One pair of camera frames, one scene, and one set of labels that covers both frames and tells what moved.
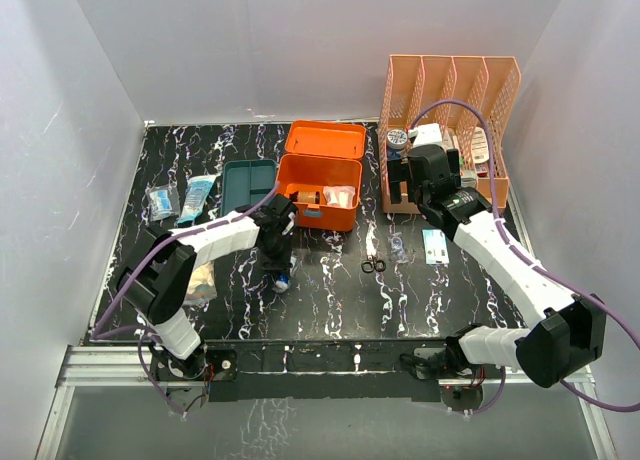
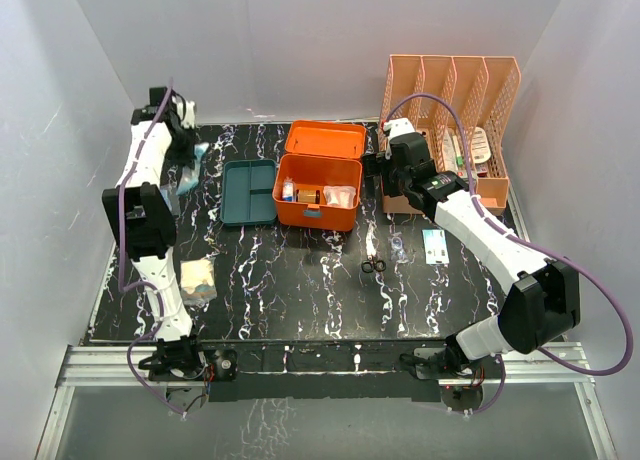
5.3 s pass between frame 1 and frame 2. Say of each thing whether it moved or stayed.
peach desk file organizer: stayed
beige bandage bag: stayed
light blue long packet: moved
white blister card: stayed
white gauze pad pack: stayed
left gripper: moved
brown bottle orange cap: stayed
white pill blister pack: stayed
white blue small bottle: moved
